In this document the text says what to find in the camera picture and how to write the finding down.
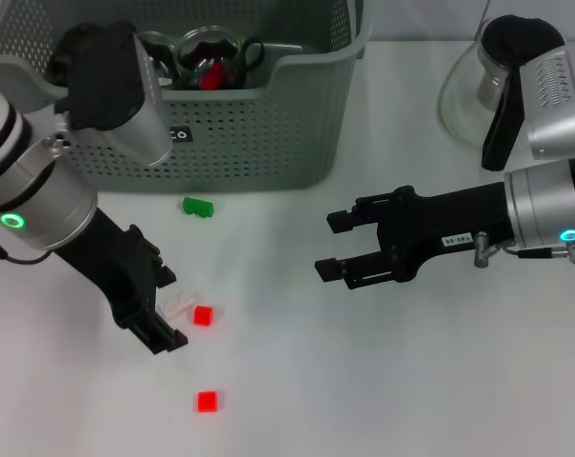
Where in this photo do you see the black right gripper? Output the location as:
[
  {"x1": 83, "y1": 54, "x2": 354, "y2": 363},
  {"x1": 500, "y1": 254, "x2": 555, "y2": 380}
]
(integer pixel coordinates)
[{"x1": 314, "y1": 183, "x2": 516, "y2": 291}]

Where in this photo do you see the glass pitcher with black handle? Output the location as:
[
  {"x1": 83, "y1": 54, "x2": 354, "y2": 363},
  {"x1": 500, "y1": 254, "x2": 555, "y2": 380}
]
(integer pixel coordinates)
[{"x1": 437, "y1": 13, "x2": 570, "y2": 172}]

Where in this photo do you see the white two-stud brick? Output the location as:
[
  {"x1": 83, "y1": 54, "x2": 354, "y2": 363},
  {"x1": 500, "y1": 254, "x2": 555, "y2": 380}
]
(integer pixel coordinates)
[{"x1": 159, "y1": 290, "x2": 201, "y2": 321}]

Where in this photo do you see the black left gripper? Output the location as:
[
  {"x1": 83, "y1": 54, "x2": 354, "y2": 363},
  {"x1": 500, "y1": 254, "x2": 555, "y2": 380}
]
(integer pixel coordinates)
[{"x1": 53, "y1": 208, "x2": 189, "y2": 356}]

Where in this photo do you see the left gripper dark cable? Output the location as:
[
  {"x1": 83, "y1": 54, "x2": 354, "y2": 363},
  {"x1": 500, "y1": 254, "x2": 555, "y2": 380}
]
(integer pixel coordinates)
[{"x1": 0, "y1": 228, "x2": 55, "y2": 264}]

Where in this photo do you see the dark red curved brick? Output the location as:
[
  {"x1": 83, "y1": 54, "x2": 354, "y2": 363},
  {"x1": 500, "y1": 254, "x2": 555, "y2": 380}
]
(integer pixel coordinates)
[{"x1": 199, "y1": 61, "x2": 231, "y2": 91}]

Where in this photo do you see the glass teacup with black sleeve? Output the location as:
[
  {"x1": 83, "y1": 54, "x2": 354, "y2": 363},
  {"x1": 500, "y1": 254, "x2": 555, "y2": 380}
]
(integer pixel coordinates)
[
  {"x1": 139, "y1": 30, "x2": 180, "y2": 91},
  {"x1": 176, "y1": 26, "x2": 267, "y2": 91}
]

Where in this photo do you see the grey perforated storage bin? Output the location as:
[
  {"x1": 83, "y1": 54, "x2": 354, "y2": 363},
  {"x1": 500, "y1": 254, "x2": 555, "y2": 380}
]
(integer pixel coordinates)
[{"x1": 0, "y1": 0, "x2": 374, "y2": 192}]

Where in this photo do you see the right gripper silver metal fitting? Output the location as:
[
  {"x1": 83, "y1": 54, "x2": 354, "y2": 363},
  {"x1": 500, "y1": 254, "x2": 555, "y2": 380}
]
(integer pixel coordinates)
[{"x1": 472, "y1": 231, "x2": 492, "y2": 268}]

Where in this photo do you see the green toy brick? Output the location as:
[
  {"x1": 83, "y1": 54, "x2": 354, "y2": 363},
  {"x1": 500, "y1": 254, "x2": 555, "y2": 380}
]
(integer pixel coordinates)
[{"x1": 181, "y1": 195, "x2": 216, "y2": 219}]

